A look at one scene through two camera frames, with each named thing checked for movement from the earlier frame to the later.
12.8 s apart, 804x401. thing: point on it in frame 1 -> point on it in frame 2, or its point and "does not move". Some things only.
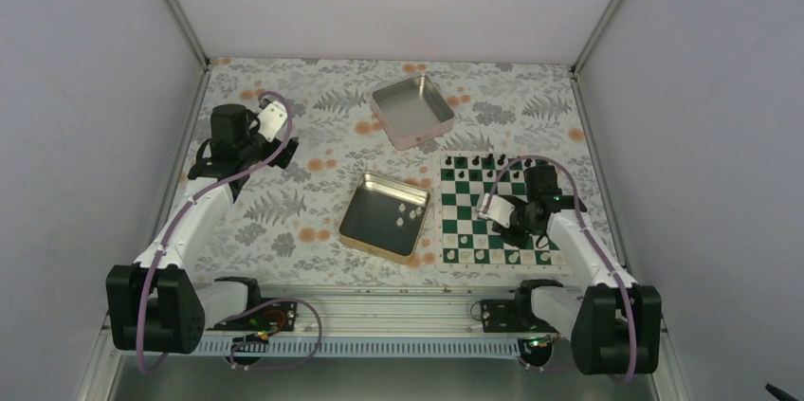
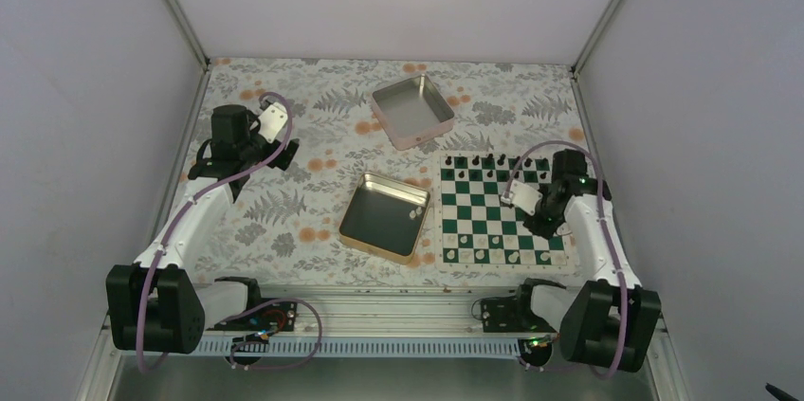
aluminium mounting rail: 388,321 does not move
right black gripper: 520,241 -> 543,230
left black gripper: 286,154 does not move
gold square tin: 385,217 does not move
